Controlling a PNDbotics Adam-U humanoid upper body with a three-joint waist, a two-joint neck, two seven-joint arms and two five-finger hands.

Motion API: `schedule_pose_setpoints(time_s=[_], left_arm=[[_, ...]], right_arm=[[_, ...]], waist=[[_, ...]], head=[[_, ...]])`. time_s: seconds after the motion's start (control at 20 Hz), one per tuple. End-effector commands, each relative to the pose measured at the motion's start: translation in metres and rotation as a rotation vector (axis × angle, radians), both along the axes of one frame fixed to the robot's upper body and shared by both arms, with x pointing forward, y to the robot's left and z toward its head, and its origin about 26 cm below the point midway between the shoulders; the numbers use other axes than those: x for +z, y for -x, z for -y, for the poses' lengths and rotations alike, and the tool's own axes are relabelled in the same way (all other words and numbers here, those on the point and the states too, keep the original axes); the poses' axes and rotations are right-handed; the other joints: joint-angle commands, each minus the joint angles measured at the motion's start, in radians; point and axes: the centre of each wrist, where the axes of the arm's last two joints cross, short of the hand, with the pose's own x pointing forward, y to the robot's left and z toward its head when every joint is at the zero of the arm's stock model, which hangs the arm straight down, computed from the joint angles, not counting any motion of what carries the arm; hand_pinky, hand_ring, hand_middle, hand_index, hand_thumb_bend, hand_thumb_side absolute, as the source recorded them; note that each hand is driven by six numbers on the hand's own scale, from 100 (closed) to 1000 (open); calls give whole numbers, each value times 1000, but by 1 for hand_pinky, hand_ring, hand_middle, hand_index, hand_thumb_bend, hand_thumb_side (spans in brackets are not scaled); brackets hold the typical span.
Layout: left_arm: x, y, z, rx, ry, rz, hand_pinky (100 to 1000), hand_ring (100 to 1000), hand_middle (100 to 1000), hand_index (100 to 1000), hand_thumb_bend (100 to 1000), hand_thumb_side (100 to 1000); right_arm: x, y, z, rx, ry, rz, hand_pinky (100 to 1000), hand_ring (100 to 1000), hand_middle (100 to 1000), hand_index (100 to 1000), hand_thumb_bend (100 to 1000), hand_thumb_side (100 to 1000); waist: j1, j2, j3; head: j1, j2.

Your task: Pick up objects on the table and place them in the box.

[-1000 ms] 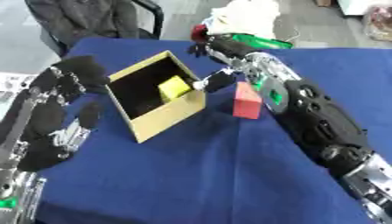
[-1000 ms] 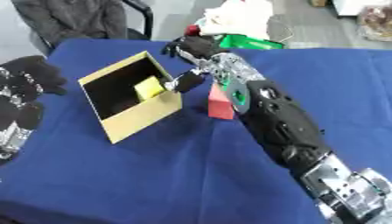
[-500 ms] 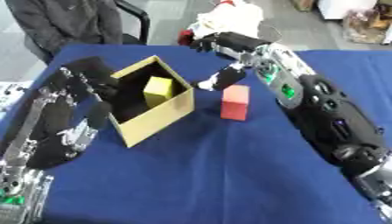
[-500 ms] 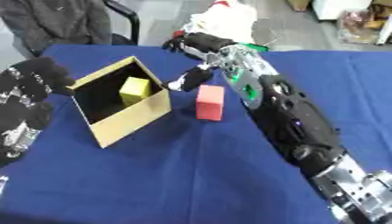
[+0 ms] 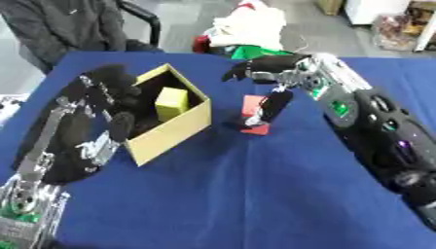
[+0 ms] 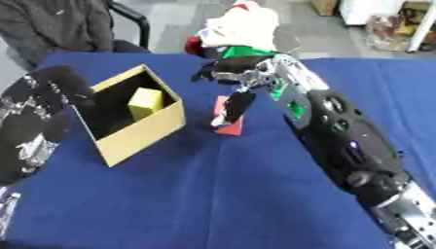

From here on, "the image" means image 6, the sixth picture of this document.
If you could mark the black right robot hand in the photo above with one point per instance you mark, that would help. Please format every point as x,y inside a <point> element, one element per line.
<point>238,66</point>

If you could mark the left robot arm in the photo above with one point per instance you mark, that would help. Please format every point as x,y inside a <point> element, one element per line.
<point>7,210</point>

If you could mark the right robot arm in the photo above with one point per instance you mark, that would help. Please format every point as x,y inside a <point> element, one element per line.
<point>346,136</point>

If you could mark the tan cardboard box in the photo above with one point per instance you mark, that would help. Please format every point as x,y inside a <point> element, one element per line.
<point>150,129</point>

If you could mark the white red green soft toy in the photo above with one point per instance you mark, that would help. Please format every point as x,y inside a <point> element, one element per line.
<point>241,26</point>

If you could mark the red block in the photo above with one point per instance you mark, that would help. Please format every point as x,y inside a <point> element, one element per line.
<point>231,129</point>

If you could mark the yellow block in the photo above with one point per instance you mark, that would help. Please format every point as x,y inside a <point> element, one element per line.
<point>146,102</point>

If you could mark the brown cardboard carton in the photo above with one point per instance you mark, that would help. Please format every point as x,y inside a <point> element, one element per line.
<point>324,6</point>

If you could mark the black chair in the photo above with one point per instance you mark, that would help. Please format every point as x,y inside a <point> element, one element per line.
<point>133,17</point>

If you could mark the white cabinet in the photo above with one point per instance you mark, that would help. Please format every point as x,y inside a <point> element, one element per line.
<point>369,11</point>

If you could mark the clear plastic bag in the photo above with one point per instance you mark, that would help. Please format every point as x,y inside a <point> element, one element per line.
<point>392,32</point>

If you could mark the white pole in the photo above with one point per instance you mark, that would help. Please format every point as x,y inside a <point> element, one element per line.
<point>421,29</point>

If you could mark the person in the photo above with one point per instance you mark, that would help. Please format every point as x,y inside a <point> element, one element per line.
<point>54,26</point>

